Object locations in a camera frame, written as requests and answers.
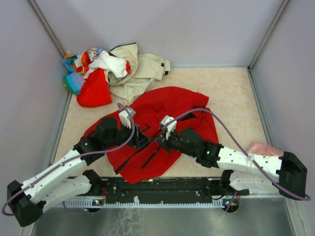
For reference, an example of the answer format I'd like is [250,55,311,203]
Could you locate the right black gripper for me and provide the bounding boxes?
[154,127,197,158]

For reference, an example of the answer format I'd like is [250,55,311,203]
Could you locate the red zip jacket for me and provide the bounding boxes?
[75,87,219,184]

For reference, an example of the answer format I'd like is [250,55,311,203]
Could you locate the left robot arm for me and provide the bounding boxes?
[1,117,150,227]

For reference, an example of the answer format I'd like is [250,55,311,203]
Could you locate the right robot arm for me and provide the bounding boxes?
[155,128,311,201]

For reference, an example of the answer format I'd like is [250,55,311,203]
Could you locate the beige jacket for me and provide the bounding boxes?
[107,43,171,105]

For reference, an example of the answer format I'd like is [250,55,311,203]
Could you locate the red cloth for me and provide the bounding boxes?
[77,68,112,108]

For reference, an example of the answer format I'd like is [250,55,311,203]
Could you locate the colourful striped cloth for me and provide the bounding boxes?
[62,52,85,95]

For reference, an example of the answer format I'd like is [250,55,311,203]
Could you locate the white printed shirt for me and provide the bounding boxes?
[72,48,130,79]

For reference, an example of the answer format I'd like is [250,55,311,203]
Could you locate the pink cloth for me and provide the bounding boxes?
[246,141,284,156]

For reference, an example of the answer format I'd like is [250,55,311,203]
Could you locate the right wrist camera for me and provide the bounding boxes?
[160,116,177,140]

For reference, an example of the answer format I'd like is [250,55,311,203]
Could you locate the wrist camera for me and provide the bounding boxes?
[160,116,177,140]
[119,107,136,129]

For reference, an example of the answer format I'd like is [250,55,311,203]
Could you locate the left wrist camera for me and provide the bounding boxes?
[119,107,136,129]

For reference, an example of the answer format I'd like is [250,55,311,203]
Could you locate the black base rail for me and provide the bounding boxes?
[82,177,236,204]

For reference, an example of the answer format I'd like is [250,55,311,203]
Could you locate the aluminium frame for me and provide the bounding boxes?
[35,0,315,236]

